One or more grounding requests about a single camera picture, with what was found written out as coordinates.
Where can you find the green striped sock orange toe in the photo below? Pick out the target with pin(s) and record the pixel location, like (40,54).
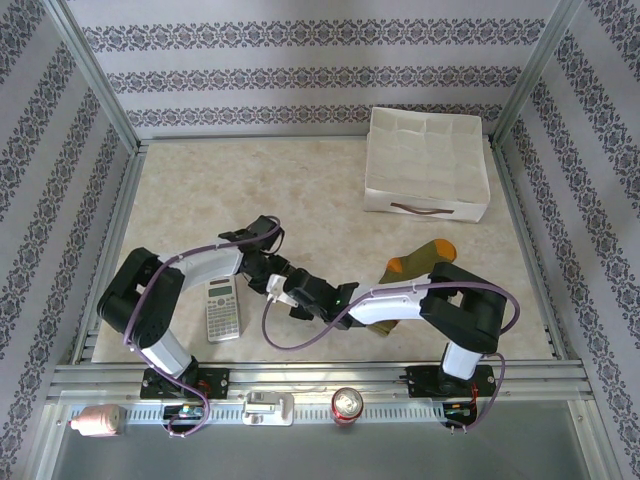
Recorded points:
(420,260)

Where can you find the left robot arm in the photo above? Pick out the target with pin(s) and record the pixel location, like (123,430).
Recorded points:
(205,265)

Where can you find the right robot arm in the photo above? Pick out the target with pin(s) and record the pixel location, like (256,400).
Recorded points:
(385,305)

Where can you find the grey calculator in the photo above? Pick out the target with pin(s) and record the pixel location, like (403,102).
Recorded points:
(223,310)

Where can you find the red soda can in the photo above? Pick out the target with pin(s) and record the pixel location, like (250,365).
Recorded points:
(347,404)

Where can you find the perforated metal strip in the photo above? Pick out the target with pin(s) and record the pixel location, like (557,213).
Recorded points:
(312,414)

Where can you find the grey metal panel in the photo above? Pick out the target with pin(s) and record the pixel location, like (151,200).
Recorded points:
(320,455)

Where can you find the small circuit board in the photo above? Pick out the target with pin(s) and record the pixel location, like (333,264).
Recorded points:
(460,410)
(185,411)

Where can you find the white divided organizer box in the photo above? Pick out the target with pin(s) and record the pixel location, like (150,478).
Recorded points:
(425,160)

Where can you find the pink white bottle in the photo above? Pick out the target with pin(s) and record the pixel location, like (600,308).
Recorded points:
(97,421)

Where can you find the white plastic latch bracket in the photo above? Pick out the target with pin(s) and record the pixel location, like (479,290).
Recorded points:
(267,407)

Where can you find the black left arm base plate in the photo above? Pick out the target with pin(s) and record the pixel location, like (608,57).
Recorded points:
(215,382)

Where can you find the thin aluminium frame rail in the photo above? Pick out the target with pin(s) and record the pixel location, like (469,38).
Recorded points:
(250,138)

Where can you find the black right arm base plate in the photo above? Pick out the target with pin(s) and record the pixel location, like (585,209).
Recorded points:
(420,380)

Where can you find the wide aluminium frame rail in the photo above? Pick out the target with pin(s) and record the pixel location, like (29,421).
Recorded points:
(115,375)

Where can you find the aluminium frame post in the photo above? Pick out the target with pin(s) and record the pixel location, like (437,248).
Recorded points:
(536,75)
(95,75)

